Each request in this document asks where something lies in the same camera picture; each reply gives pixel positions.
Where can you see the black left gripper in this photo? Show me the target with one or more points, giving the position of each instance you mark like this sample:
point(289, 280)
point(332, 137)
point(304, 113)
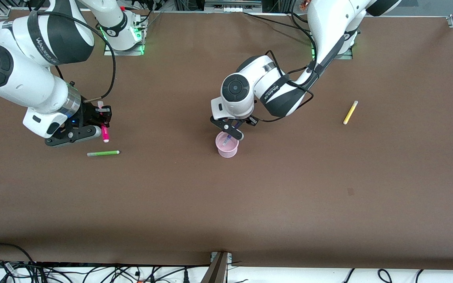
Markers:
point(251, 120)

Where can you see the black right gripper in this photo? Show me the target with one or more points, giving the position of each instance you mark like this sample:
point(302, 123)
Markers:
point(90, 114)

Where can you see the purple marker pen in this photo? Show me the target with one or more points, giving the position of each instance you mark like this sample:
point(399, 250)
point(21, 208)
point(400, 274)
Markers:
point(229, 138)

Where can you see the pink marker pen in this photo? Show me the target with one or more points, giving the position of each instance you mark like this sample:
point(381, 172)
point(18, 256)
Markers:
point(105, 135)

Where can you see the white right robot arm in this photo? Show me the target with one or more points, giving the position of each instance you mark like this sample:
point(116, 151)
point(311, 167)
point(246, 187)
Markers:
point(34, 78)

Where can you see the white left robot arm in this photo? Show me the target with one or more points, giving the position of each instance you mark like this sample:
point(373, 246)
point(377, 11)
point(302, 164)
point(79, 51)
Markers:
point(273, 86)

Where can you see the pink mesh pen holder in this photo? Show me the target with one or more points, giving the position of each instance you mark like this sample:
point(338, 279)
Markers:
point(227, 148)

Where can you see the green marker pen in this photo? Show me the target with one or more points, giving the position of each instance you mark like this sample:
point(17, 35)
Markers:
point(102, 153)

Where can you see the yellow marker pen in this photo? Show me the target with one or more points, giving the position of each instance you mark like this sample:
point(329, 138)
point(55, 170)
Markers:
point(350, 113)

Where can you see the white power strip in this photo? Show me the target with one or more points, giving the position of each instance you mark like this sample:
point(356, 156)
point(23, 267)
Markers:
point(232, 6)

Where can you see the orange background object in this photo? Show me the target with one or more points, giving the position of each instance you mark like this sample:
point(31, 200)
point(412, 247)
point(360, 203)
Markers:
point(304, 4)

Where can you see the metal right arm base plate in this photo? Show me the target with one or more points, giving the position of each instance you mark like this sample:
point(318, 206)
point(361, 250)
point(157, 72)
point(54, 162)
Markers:
point(128, 52)

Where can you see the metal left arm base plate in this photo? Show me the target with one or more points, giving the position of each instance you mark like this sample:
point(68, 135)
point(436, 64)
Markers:
point(346, 57)

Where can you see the aluminium frame post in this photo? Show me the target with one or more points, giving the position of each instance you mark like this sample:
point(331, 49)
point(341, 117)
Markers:
point(218, 269)

